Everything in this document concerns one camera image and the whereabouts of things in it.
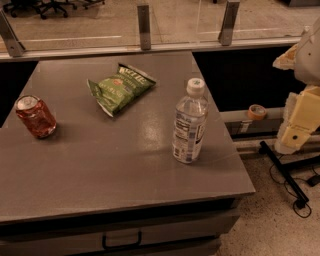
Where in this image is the black cable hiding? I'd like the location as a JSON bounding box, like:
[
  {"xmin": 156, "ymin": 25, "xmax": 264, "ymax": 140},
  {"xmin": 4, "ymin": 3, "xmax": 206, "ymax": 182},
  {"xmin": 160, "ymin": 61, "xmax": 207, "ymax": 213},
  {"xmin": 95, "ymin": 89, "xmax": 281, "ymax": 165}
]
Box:
[{"xmin": 268, "ymin": 159, "xmax": 320, "ymax": 219}]

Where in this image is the left metal railing post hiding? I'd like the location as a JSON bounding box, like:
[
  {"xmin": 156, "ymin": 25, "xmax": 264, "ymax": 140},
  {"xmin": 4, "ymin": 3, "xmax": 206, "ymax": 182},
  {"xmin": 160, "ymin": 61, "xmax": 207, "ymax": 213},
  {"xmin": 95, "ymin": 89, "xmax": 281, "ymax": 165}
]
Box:
[{"xmin": 0, "ymin": 10, "xmax": 25, "ymax": 57}]

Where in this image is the red coke can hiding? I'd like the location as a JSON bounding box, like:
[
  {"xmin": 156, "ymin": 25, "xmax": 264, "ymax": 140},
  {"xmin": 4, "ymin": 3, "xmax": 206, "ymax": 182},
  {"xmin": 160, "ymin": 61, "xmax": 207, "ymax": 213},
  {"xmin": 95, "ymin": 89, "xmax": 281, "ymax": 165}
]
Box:
[{"xmin": 14, "ymin": 95, "xmax": 57, "ymax": 139}]

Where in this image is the black office chair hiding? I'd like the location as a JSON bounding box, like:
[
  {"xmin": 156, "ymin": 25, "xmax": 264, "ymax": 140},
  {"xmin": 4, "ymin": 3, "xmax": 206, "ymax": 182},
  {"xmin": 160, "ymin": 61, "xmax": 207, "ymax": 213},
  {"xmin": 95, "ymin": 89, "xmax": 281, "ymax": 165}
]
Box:
[{"xmin": 2, "ymin": 0, "xmax": 106, "ymax": 20}]

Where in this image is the orange tape roll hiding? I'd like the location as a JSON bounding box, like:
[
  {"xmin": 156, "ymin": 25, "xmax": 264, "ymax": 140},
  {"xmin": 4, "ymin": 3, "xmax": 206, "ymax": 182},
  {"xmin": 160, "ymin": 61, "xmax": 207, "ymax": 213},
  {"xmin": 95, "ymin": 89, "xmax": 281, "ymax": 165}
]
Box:
[{"xmin": 247, "ymin": 104, "xmax": 267, "ymax": 120}]

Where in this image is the grey cabinet drawer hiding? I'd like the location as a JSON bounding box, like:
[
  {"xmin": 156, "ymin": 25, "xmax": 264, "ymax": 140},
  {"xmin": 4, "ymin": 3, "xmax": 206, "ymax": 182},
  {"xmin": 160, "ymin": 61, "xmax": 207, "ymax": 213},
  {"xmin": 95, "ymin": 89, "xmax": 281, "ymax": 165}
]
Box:
[{"xmin": 0, "ymin": 209, "xmax": 240, "ymax": 256}]

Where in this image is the green chip bag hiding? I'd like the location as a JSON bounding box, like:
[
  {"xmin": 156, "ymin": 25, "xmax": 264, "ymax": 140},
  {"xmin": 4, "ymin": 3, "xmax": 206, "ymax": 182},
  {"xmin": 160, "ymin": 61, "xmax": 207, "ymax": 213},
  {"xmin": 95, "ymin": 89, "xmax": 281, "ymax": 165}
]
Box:
[{"xmin": 87, "ymin": 63, "xmax": 156, "ymax": 117}]

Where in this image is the clear plastic water bottle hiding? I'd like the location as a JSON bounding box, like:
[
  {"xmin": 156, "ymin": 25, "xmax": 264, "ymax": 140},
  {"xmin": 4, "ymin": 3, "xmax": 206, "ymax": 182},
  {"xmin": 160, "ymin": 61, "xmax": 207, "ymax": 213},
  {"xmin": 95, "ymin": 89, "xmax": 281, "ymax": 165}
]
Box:
[{"xmin": 172, "ymin": 78, "xmax": 209, "ymax": 164}]

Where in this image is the black stand leg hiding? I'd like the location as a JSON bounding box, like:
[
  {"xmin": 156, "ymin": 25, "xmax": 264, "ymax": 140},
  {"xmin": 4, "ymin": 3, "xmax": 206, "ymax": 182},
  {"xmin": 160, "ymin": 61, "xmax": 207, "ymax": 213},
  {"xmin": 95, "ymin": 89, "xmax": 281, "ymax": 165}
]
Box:
[{"xmin": 259, "ymin": 141, "xmax": 309, "ymax": 209}]

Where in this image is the middle metal railing post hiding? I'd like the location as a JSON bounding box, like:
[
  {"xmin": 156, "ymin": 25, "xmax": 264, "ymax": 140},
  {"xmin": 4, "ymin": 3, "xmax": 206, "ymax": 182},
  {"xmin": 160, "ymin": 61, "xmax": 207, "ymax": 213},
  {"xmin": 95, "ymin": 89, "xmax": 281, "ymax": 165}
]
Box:
[{"xmin": 137, "ymin": 4, "xmax": 151, "ymax": 50}]

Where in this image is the right metal railing post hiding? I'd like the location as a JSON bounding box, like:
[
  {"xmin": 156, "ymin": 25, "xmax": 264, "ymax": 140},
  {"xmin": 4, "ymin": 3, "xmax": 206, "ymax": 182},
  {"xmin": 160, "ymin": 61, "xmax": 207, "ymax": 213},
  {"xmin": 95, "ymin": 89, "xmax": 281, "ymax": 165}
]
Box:
[{"xmin": 218, "ymin": 0, "xmax": 240, "ymax": 46}]

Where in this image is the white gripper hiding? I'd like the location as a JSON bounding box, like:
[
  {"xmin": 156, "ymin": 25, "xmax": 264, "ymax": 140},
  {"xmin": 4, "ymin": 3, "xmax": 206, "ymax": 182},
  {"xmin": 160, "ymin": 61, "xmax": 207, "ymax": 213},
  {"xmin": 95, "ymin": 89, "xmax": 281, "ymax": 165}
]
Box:
[{"xmin": 272, "ymin": 18, "xmax": 320, "ymax": 154}]

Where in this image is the metal railing post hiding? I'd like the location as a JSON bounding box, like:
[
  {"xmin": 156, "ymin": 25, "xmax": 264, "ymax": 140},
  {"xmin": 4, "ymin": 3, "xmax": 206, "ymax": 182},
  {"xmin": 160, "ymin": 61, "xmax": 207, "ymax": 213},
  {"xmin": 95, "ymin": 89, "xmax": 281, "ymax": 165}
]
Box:
[
  {"xmin": 0, "ymin": 10, "xmax": 25, "ymax": 57},
  {"xmin": 137, "ymin": 4, "xmax": 151, "ymax": 50},
  {"xmin": 218, "ymin": 0, "xmax": 240, "ymax": 46}
]

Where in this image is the black drawer handle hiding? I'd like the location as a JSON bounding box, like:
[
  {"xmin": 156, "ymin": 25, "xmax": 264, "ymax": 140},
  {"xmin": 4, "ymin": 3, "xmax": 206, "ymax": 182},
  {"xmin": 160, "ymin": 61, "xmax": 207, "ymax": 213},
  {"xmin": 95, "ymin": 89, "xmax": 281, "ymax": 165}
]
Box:
[{"xmin": 101, "ymin": 231, "xmax": 142, "ymax": 251}]

